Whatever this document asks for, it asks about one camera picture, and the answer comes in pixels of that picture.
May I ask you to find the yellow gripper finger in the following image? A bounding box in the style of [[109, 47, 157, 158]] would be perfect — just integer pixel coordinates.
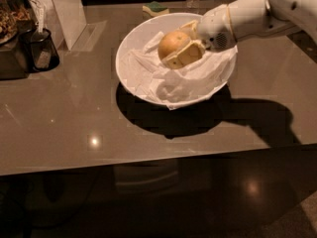
[[161, 41, 205, 69], [179, 20, 198, 40]]

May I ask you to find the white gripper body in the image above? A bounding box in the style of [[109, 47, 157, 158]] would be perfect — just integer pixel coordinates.
[[197, 4, 236, 52]]

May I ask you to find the orange fruit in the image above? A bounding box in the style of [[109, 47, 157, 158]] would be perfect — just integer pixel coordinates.
[[158, 31, 190, 60]]

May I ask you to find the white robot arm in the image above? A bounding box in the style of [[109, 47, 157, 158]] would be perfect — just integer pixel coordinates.
[[170, 0, 317, 59]]

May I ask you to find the white bowl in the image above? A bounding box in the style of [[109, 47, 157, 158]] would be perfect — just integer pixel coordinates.
[[115, 12, 238, 108]]

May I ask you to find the green yellow sponge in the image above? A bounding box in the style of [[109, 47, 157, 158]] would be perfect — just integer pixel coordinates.
[[143, 1, 169, 17]]

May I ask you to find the white paper towel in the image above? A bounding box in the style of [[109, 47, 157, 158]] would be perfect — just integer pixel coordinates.
[[122, 31, 239, 111]]

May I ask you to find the white utensil in cup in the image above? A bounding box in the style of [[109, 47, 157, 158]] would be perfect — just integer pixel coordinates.
[[32, 0, 45, 42]]

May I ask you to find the black mesh cup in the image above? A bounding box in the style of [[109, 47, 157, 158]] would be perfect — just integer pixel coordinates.
[[19, 29, 59, 71]]

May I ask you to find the glass jar of snacks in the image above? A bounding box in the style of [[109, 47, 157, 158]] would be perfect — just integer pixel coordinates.
[[0, 0, 31, 45]]

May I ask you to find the dark metal box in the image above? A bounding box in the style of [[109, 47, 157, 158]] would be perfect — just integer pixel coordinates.
[[0, 37, 30, 80]]

